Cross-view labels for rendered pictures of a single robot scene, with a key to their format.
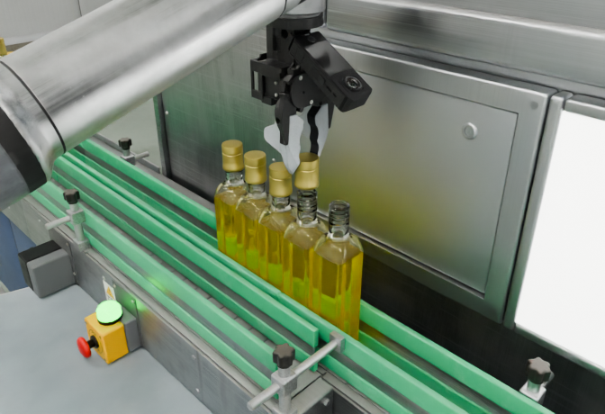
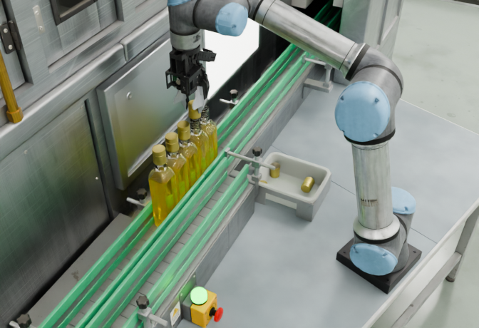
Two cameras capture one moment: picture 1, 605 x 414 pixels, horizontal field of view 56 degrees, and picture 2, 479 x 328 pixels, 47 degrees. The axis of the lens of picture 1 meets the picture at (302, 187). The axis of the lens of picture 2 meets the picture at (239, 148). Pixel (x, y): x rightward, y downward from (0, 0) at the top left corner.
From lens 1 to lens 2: 167 cm
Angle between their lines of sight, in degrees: 85
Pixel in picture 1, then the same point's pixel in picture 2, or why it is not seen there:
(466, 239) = not seen: hidden behind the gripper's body
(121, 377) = (223, 298)
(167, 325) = (214, 244)
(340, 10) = (133, 46)
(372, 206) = (162, 121)
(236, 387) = (243, 203)
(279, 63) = (192, 69)
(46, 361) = not seen: outside the picture
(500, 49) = not seen: hidden behind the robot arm
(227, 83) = (52, 173)
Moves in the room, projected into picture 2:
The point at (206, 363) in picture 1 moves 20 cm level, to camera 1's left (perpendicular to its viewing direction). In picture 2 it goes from (232, 219) to (254, 272)
